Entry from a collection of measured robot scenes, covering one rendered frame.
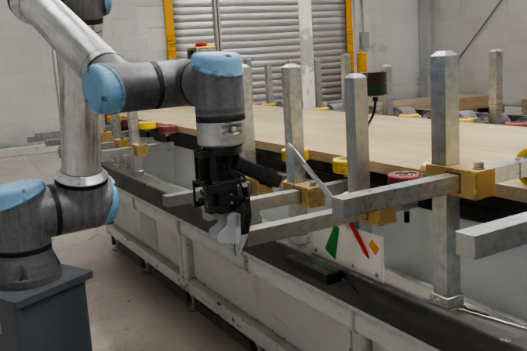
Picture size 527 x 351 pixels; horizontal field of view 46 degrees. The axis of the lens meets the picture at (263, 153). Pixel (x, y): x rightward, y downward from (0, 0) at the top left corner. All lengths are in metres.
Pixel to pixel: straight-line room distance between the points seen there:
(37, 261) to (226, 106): 0.90
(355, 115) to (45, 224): 0.92
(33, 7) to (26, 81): 7.59
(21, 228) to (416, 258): 1.03
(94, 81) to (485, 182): 0.70
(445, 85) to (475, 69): 10.02
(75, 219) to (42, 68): 7.33
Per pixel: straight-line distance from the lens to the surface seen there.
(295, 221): 1.21
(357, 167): 1.33
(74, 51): 1.25
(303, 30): 3.15
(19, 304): 1.73
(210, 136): 1.08
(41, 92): 9.08
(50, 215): 1.79
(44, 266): 1.81
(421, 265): 1.57
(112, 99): 1.11
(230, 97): 1.07
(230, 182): 1.10
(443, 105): 1.13
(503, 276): 1.41
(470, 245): 0.78
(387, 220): 1.31
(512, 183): 1.33
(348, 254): 1.40
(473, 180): 1.10
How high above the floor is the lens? 1.19
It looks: 9 degrees down
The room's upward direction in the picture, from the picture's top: 3 degrees counter-clockwise
